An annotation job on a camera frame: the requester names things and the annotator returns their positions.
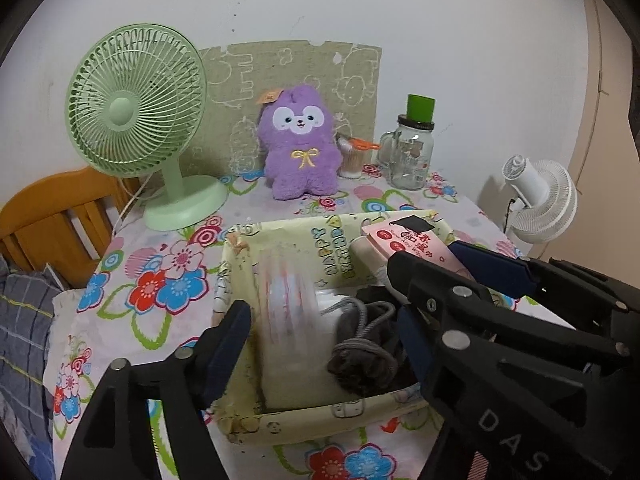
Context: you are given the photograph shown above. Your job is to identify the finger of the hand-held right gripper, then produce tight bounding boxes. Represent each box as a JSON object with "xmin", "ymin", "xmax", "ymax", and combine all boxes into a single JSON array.
[
  {"xmin": 449, "ymin": 241, "xmax": 640, "ymax": 356},
  {"xmin": 387, "ymin": 251, "xmax": 507, "ymax": 342}
]

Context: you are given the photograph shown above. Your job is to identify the clear toothpick jar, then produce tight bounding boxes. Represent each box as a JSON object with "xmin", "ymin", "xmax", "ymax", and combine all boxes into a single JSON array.
[{"xmin": 337, "ymin": 132, "xmax": 369, "ymax": 179}]

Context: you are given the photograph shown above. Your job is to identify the grey plaid pillow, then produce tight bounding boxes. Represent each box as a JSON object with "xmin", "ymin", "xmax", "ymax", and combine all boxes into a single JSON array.
[{"xmin": 0, "ymin": 254, "xmax": 72, "ymax": 463}]

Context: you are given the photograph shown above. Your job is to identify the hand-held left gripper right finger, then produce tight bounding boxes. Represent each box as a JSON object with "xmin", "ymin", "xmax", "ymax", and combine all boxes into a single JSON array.
[{"xmin": 398, "ymin": 304, "xmax": 437, "ymax": 389}]

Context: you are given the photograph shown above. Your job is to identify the glass handled jar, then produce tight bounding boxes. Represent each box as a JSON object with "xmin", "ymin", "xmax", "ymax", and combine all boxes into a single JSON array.
[{"xmin": 376, "ymin": 114, "xmax": 436, "ymax": 191}]

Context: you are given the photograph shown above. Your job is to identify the white fan cable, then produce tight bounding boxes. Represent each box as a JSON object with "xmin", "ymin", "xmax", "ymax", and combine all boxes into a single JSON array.
[{"xmin": 112, "ymin": 177, "xmax": 152, "ymax": 235}]

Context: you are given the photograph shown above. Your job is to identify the white clip fan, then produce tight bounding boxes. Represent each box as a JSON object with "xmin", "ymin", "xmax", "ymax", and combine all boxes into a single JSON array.
[{"xmin": 501, "ymin": 155, "xmax": 579, "ymax": 246}]

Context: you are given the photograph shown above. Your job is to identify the clear plastic packet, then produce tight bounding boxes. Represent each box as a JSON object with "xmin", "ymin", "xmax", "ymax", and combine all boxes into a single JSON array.
[{"xmin": 255, "ymin": 249, "xmax": 347, "ymax": 411}]

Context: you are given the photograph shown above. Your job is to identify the grey knit sock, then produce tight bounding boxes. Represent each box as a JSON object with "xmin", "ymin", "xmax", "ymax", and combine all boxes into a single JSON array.
[{"xmin": 327, "ymin": 297, "xmax": 417, "ymax": 397}]

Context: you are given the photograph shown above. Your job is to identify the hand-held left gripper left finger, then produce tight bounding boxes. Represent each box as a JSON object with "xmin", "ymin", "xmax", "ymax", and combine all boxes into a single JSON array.
[{"xmin": 60, "ymin": 299, "xmax": 253, "ymax": 480}]

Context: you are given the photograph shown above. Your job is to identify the purple plush toy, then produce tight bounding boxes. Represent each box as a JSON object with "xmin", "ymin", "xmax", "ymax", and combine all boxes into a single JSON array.
[{"xmin": 256, "ymin": 85, "xmax": 344, "ymax": 201}]

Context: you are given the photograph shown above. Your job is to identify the yellow printed fabric storage box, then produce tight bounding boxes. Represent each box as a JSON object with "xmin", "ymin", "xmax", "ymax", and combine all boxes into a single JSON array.
[{"xmin": 212, "ymin": 209, "xmax": 521, "ymax": 449}]

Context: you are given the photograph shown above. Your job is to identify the wooden chair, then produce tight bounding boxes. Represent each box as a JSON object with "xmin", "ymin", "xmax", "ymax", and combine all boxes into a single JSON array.
[{"xmin": 0, "ymin": 167, "xmax": 142, "ymax": 289}]

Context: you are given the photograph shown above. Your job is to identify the black fan cable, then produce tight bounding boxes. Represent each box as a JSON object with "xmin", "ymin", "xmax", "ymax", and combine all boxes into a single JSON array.
[{"xmin": 502, "ymin": 197, "xmax": 519, "ymax": 234}]

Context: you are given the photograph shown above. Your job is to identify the beige wardrobe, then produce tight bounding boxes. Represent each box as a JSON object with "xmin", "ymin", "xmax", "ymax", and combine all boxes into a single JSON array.
[{"xmin": 569, "ymin": 0, "xmax": 640, "ymax": 292}]

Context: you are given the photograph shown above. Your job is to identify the green plastic cup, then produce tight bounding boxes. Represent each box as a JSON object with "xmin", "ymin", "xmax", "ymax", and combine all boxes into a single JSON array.
[{"xmin": 405, "ymin": 93, "xmax": 436, "ymax": 124}]

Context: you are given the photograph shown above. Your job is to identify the pink packet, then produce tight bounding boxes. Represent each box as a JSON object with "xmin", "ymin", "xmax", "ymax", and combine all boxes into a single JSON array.
[{"xmin": 360, "ymin": 212, "xmax": 474, "ymax": 282}]

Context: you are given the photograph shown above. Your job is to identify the beige printed board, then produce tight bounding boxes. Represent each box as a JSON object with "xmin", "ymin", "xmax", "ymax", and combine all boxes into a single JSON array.
[{"xmin": 182, "ymin": 40, "xmax": 384, "ymax": 179}]

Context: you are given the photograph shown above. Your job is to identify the green desk fan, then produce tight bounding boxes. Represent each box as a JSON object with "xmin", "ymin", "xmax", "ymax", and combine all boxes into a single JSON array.
[{"xmin": 66, "ymin": 22, "xmax": 229, "ymax": 232}]

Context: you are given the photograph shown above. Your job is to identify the dark cloth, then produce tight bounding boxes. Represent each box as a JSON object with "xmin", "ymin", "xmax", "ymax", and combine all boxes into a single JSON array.
[{"xmin": 357, "ymin": 285, "xmax": 401, "ymax": 307}]

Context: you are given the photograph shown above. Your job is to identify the floral tablecloth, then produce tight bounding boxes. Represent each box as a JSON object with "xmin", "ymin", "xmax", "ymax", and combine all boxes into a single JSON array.
[{"xmin": 42, "ymin": 162, "xmax": 577, "ymax": 480}]

